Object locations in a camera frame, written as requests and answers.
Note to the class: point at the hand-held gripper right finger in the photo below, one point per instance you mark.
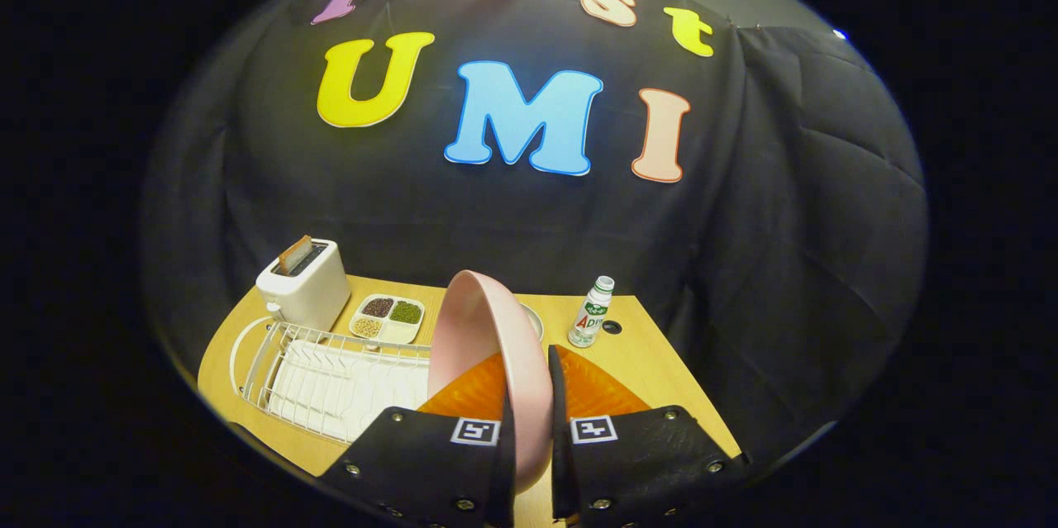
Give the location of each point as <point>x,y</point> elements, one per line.
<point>559,445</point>

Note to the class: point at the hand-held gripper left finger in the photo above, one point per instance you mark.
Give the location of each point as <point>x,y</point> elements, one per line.
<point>430,462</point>

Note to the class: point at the pink plate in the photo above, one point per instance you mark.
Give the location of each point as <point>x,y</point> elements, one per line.
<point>488,330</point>

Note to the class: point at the beige round plate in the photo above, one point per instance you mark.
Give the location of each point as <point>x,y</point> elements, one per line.
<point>536,320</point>

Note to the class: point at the white divided bean dish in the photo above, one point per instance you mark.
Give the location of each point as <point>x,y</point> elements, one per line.
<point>398,332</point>

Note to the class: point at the white ribbed drain tray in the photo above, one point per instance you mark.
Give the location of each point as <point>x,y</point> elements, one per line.
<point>364,396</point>

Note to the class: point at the white green drink bottle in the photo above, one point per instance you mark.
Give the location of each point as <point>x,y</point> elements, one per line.
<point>588,321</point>

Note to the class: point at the white toaster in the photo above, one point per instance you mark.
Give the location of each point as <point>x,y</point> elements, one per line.
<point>310,292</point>

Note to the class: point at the brown bread slice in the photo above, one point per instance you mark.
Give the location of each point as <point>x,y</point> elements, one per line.
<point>293,255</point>

